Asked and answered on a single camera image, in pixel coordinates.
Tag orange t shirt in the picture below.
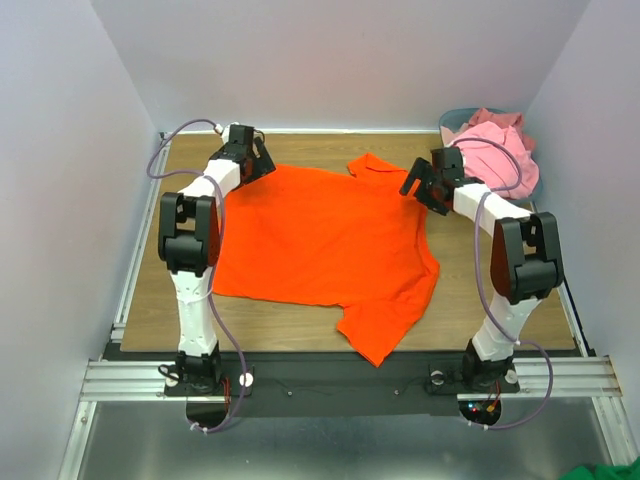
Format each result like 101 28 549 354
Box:
213 153 440 366

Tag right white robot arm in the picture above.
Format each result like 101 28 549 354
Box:
400 146 565 393

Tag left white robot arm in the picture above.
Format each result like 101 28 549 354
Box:
158 123 275 395

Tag teal laundry basket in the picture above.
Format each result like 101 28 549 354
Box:
439 107 542 205

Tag dusty pink t shirt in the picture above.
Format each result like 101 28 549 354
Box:
468 108 536 152

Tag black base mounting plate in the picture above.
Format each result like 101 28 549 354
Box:
164 349 521 419

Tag green cloth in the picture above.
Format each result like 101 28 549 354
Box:
560 463 639 480

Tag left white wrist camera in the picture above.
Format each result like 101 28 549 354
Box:
213 122 237 144

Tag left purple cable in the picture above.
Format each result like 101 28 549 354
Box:
145 118 249 435

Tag right aluminium side rail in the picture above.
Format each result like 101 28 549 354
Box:
529 202 596 357

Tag aluminium frame rail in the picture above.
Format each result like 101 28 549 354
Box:
80 357 622 402

